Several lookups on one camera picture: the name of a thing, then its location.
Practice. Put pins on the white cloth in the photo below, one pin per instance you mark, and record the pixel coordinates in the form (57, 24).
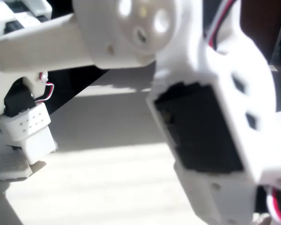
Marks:
(262, 219)

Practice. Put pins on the white perforated base plate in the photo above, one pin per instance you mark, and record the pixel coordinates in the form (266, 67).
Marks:
(7, 166)

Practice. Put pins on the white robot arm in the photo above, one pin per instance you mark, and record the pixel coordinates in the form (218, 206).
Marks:
(49, 42)

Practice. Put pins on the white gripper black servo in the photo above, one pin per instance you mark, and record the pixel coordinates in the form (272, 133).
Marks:
(209, 195)

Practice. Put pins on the brown wooden cabinet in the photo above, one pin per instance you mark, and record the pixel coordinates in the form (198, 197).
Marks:
(255, 23)

